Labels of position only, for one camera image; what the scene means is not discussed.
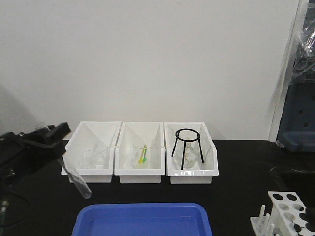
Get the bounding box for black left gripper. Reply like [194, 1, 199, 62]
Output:
[0, 122, 71, 187]

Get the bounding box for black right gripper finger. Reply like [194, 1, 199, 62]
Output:
[299, 207, 315, 232]

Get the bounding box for clear glass test tube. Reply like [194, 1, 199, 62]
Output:
[58, 156, 92, 199]

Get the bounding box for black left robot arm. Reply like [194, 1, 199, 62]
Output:
[0, 122, 71, 235]

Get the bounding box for white test tube rack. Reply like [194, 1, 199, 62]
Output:
[250, 191, 315, 236]

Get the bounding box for blue-grey pegboard drying rack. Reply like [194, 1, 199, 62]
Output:
[276, 0, 315, 152]

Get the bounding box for left white storage bin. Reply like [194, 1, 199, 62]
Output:
[63, 121, 122, 183]

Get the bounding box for white storage bin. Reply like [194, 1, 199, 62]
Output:
[164, 122, 219, 184]
[114, 122, 166, 184]
[63, 121, 122, 183]

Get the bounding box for small glass beakers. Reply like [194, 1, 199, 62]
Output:
[79, 144, 109, 169]

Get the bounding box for middle white storage bin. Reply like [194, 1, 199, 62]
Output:
[114, 122, 166, 184]

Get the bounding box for glass beaker with droppers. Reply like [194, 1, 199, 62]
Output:
[132, 137, 154, 169]

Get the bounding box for blue plastic tray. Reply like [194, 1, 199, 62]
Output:
[72, 203, 213, 236]

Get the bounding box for right white storage bin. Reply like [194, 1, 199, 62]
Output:
[164, 122, 219, 184]

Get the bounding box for glass conical flask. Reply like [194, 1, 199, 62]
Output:
[172, 141, 198, 170]

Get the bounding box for clear plastic bag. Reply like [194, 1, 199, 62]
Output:
[290, 19, 315, 84]

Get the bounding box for black wire tripod stand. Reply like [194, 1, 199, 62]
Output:
[171, 128, 205, 170]

